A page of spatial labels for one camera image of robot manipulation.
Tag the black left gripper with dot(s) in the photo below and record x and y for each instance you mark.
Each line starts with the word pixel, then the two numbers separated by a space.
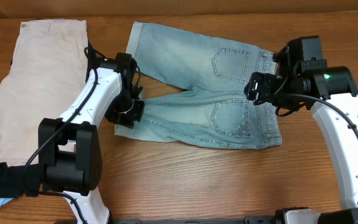
pixel 127 120

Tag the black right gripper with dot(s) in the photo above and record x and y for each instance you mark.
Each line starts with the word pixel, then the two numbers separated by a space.
pixel 266 80

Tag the light blue denim shorts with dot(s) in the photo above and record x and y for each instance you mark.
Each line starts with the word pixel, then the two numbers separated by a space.
pixel 211 109

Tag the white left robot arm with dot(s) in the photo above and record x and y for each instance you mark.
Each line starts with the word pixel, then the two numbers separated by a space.
pixel 70 156

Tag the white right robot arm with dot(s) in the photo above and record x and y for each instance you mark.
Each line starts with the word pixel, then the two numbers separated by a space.
pixel 331 95

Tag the beige shorts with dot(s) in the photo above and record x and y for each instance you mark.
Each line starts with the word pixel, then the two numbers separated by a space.
pixel 47 73

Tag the black garment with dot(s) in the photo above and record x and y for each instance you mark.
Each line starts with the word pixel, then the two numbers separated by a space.
pixel 11 177

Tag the brown cardboard backboard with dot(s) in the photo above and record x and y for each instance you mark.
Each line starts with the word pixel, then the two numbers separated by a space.
pixel 74 8

